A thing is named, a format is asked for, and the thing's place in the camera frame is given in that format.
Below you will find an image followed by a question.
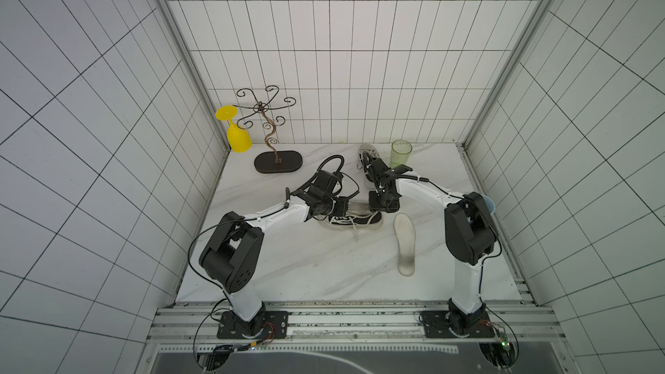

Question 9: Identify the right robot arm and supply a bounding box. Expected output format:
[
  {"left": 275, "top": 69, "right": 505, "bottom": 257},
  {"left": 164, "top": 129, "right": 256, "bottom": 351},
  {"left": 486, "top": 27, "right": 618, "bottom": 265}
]
[{"left": 360, "top": 151, "right": 497, "bottom": 338}]

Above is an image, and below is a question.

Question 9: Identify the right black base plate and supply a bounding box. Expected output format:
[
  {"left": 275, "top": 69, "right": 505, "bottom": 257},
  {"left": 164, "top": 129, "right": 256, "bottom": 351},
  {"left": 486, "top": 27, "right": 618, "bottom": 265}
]
[{"left": 418, "top": 311, "right": 495, "bottom": 339}]

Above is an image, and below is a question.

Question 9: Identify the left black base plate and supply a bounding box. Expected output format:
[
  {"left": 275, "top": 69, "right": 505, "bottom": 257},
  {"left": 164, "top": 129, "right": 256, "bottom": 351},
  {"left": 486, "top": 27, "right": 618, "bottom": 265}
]
[{"left": 216, "top": 311, "right": 289, "bottom": 340}]

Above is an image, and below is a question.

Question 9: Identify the yellow plastic wine glass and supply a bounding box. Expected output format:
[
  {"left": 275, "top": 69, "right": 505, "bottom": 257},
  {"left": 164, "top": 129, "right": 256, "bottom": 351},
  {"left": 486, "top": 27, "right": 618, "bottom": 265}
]
[{"left": 215, "top": 105, "right": 252, "bottom": 153}]

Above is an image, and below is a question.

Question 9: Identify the blue mug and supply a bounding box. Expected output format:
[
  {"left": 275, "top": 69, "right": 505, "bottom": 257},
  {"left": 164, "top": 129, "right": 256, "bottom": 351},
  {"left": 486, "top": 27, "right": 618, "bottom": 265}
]
[{"left": 482, "top": 194, "right": 496, "bottom": 215}]

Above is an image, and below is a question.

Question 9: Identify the black white sneaker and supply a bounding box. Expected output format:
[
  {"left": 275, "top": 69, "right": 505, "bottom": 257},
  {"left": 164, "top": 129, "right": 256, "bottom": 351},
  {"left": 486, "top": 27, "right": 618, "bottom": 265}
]
[
  {"left": 322, "top": 203, "right": 383, "bottom": 230},
  {"left": 357, "top": 144, "right": 379, "bottom": 189}
]

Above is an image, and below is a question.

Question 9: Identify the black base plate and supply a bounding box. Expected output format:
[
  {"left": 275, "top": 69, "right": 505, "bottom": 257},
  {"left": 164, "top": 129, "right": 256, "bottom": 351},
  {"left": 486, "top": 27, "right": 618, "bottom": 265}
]
[
  {"left": 216, "top": 311, "right": 289, "bottom": 340},
  {"left": 418, "top": 311, "right": 495, "bottom": 339}
]

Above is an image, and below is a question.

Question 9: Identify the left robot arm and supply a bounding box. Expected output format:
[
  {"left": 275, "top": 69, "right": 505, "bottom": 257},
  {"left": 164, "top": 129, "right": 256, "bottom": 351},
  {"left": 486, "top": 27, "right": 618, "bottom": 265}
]
[{"left": 198, "top": 170, "right": 360, "bottom": 338}]

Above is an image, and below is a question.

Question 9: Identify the right white insole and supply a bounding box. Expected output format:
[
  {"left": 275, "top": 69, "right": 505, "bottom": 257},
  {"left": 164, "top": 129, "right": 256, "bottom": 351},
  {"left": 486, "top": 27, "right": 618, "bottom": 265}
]
[{"left": 394, "top": 214, "right": 417, "bottom": 277}]

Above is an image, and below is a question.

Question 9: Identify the green transparent cup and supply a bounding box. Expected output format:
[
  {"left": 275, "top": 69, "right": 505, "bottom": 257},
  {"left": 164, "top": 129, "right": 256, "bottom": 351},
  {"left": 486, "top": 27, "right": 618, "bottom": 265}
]
[{"left": 390, "top": 140, "right": 413, "bottom": 168}]

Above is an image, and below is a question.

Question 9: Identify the black metal cup rack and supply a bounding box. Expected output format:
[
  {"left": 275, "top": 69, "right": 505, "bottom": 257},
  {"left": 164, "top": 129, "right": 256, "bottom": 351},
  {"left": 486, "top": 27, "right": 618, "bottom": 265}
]
[{"left": 236, "top": 85, "right": 303, "bottom": 174}]

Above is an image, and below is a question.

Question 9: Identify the aluminium mounting rail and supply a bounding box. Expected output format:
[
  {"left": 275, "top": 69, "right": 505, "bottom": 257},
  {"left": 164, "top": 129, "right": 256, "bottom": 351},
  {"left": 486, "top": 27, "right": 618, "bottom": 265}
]
[{"left": 148, "top": 301, "right": 565, "bottom": 350}]

